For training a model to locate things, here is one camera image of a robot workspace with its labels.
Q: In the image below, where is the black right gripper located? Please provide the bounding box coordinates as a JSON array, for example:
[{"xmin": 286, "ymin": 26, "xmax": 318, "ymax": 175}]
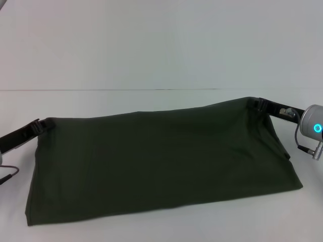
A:
[{"xmin": 251, "ymin": 97, "xmax": 307, "ymax": 126}]

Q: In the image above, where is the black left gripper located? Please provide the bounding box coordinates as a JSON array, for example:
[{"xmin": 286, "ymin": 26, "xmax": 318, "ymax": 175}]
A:
[{"xmin": 0, "ymin": 118, "xmax": 56, "ymax": 155}]

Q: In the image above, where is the dark green shirt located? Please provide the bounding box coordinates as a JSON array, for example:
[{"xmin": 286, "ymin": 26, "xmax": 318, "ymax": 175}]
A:
[{"xmin": 24, "ymin": 96, "xmax": 304, "ymax": 227}]

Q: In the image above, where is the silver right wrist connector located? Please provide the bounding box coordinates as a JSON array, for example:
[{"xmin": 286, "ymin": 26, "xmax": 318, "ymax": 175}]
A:
[{"xmin": 312, "ymin": 140, "xmax": 323, "ymax": 160}]

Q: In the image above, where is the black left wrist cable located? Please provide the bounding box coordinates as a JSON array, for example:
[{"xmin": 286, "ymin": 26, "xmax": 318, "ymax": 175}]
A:
[{"xmin": 0, "ymin": 164, "xmax": 21, "ymax": 187}]

